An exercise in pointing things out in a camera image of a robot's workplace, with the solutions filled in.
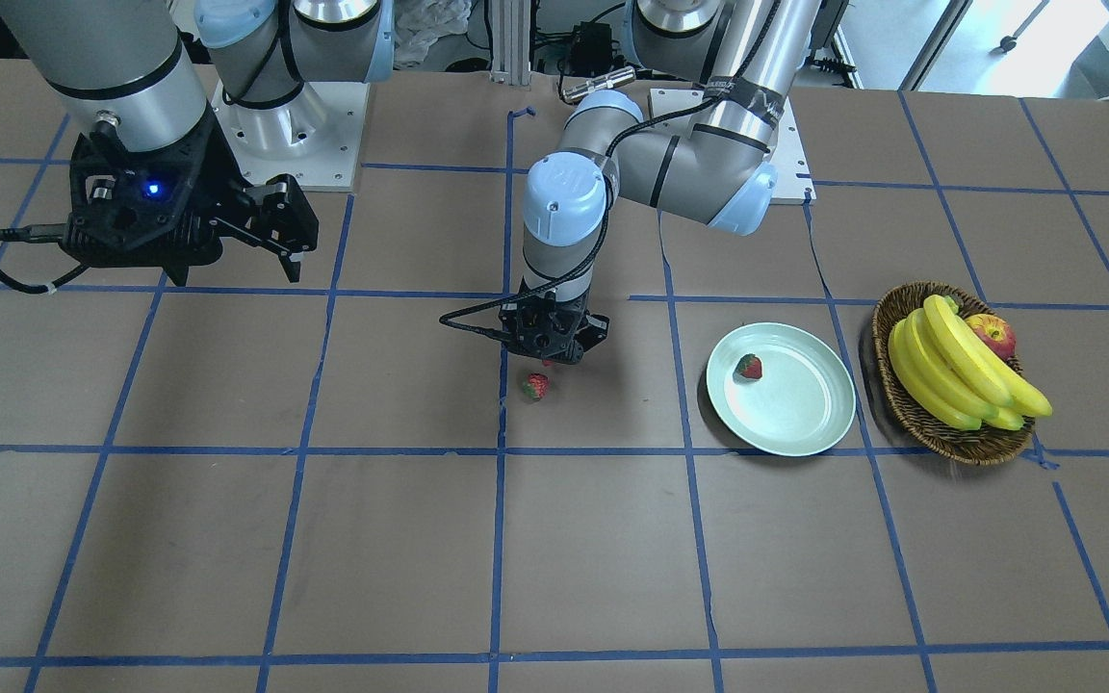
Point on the strawberry one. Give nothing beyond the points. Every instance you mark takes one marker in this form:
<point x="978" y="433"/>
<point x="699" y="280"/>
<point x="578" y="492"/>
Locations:
<point x="749" y="367"/>

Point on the wicker basket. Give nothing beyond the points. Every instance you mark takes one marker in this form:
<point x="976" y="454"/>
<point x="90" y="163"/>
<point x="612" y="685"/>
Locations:
<point x="898" y="414"/>

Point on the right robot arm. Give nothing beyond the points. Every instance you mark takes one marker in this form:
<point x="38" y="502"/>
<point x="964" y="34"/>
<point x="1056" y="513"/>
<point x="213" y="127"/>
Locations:
<point x="128" y="58"/>

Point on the light green plate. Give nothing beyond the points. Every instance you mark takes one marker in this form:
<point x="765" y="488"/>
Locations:
<point x="804" y="404"/>

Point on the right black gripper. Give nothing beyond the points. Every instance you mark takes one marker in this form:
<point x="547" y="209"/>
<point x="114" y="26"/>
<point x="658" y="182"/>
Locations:
<point x="219" y="183"/>

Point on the red yellow apple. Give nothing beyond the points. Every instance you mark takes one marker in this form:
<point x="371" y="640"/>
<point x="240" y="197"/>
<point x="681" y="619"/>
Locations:
<point x="995" y="333"/>

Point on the strawberry three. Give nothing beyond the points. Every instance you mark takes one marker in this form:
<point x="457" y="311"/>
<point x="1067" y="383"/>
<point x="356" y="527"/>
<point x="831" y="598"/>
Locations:
<point x="535" y="385"/>

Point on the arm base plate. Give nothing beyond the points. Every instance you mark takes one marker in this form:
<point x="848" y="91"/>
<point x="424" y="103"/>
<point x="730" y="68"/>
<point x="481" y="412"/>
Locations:
<point x="317" y="137"/>
<point x="795" y="184"/>

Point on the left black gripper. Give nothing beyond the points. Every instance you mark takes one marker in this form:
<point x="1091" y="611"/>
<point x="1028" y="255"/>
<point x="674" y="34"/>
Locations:
<point x="594" y="328"/>

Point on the yellow banana bunch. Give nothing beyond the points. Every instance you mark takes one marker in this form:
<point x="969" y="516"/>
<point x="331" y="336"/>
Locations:
<point x="946" y="368"/>

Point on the aluminium frame post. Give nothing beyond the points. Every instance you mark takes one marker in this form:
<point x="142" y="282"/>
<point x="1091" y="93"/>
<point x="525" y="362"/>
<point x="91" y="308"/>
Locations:
<point x="510" y="40"/>

